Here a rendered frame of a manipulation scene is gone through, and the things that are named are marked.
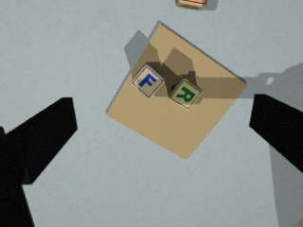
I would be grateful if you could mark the tan flat mat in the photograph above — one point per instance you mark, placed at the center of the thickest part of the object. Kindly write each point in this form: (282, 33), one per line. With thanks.
(160, 119)

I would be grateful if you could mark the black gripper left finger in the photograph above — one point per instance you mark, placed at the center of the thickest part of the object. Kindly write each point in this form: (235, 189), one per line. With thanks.
(32, 145)

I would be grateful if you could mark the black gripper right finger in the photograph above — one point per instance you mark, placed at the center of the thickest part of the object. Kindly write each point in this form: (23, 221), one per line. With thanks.
(280, 125)

